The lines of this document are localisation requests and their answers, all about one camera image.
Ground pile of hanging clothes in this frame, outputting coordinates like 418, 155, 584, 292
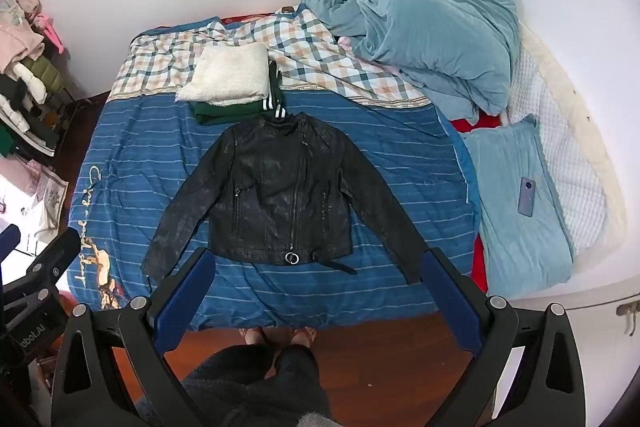
0, 0, 76, 158

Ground red sheet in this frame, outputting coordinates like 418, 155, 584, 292
450, 117, 502, 294

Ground blue white-striped shirt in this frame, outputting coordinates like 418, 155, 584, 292
66, 89, 481, 330

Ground person's foot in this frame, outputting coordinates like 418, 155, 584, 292
239, 327, 272, 346
292, 327, 319, 349

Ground person's left foot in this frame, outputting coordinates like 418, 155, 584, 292
239, 327, 272, 346

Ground light blue pillow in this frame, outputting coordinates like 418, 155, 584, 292
462, 114, 576, 298

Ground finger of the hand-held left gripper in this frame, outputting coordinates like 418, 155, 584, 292
0, 224, 22, 264
0, 227, 82, 303

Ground white quilted mattress pad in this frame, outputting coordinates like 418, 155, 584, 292
502, 27, 608, 258

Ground plaid blanket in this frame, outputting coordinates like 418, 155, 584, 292
109, 9, 432, 108

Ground white fleece folded garment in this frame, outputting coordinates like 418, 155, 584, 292
175, 42, 271, 104

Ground person's right foot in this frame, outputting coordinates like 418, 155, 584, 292
292, 327, 319, 349

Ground light blue duvet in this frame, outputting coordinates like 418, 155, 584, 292
302, 0, 521, 122

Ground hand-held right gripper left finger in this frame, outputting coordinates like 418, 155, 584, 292
50, 247, 217, 427

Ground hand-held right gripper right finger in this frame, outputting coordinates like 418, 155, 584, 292
420, 247, 586, 427

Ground white printed cloth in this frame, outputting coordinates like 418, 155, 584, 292
0, 159, 68, 253

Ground green folded garment white stripes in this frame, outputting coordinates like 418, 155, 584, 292
192, 61, 287, 126

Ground grey smartphone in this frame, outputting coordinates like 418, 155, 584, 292
517, 177, 539, 218

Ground beige wall fixture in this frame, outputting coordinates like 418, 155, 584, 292
617, 299, 640, 333

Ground black leather jacket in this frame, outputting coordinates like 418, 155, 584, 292
141, 111, 426, 285

